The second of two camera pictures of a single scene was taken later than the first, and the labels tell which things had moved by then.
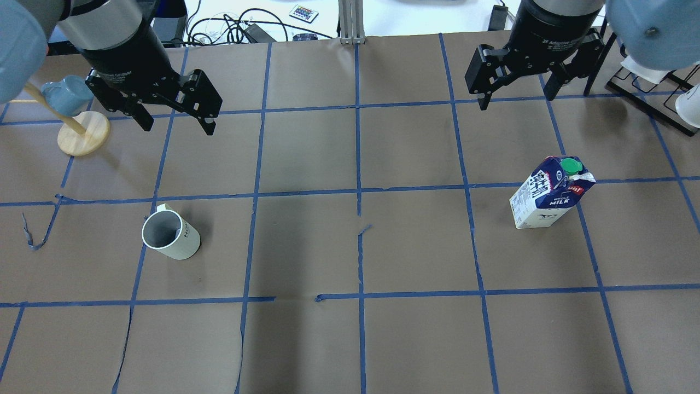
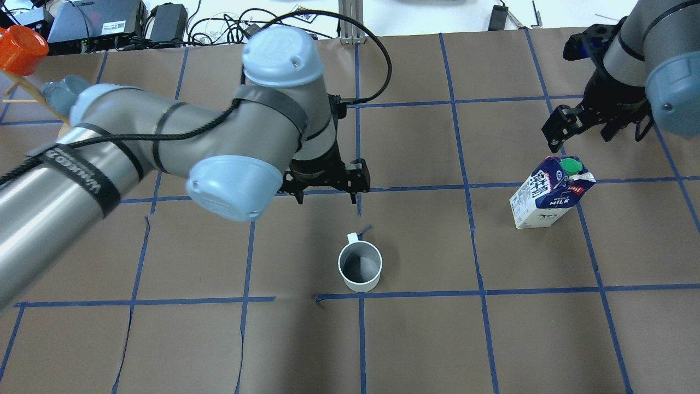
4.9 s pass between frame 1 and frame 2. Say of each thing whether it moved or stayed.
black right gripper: moved
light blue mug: stayed
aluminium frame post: stayed
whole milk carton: stayed
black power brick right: stayed
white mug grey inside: moved
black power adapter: stayed
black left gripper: moved
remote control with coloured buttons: stayed
